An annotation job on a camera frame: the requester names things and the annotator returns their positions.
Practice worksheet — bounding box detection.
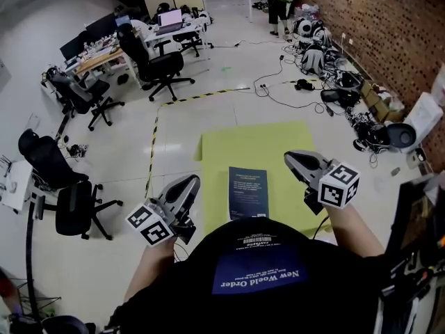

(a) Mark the black floor rail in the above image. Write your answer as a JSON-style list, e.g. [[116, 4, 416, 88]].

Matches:
[[25, 114, 70, 326]]

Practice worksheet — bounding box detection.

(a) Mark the white water dispenser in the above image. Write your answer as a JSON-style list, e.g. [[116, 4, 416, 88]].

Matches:
[[404, 91, 445, 146]]

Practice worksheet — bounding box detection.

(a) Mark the yellow-green tablecloth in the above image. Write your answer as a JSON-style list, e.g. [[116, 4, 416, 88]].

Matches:
[[193, 119, 330, 242]]

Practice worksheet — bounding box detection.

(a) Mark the person's right forearm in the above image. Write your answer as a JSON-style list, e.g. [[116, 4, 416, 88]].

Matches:
[[324, 204, 386, 257]]

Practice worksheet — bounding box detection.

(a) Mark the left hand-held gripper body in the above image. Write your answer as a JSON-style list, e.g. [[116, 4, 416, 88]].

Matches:
[[124, 197, 196, 248]]

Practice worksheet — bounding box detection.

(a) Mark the open laptop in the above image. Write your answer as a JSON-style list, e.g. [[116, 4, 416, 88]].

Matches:
[[155, 8, 184, 37]]

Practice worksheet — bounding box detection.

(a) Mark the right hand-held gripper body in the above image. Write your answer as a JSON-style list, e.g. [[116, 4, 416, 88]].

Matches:
[[303, 159, 361, 216]]

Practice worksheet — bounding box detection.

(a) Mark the heap of cables and devices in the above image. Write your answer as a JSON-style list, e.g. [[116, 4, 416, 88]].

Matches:
[[294, 68, 393, 154]]

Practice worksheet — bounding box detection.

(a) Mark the black computer monitor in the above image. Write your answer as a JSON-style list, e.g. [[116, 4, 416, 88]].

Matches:
[[58, 34, 86, 63], [85, 12, 119, 40]]

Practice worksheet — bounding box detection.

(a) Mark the cluttered office desk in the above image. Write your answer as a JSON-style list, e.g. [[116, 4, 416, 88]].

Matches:
[[64, 38, 140, 84]]

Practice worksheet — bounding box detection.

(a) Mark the small cluster of electronics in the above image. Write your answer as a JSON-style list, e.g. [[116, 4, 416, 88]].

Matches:
[[64, 143, 88, 159]]

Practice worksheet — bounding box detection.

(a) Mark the yellow black floor tape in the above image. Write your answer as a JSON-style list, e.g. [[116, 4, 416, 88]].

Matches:
[[143, 78, 321, 202]]

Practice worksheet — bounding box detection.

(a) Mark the low white table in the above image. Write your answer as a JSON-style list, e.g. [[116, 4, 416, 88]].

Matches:
[[0, 159, 33, 211]]

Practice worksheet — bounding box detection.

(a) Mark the white sheet of paper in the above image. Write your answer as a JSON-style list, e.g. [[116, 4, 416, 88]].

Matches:
[[26, 112, 43, 131]]

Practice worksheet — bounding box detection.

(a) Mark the cardboard box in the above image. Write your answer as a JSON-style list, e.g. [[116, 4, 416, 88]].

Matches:
[[359, 81, 407, 124]]

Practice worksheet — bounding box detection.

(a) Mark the person's black printed t-shirt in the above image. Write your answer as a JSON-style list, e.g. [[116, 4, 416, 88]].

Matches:
[[103, 217, 394, 334]]

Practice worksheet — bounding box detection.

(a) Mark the black office chair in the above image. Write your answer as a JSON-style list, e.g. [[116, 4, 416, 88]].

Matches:
[[17, 128, 124, 241], [172, 29, 214, 59], [115, 22, 196, 103], [51, 70, 125, 132]]

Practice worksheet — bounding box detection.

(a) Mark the person's left forearm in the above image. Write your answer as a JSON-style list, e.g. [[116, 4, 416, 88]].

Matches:
[[122, 236, 177, 303]]

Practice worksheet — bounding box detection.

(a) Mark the black floor fan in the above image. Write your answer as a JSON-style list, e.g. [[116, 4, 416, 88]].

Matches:
[[385, 122, 417, 154]]

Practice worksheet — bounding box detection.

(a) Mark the pile of grey backpacks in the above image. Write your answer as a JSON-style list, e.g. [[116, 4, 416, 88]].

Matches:
[[291, 3, 348, 79]]

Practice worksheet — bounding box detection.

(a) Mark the blue-covered book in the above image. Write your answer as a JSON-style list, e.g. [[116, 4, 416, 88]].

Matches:
[[227, 166, 270, 221]]

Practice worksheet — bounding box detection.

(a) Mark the white office desk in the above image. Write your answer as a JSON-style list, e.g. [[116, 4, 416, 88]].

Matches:
[[138, 17, 210, 50]]

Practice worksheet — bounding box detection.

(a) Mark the water dispenser bottle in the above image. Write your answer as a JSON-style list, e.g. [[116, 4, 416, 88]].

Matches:
[[430, 62, 445, 106]]

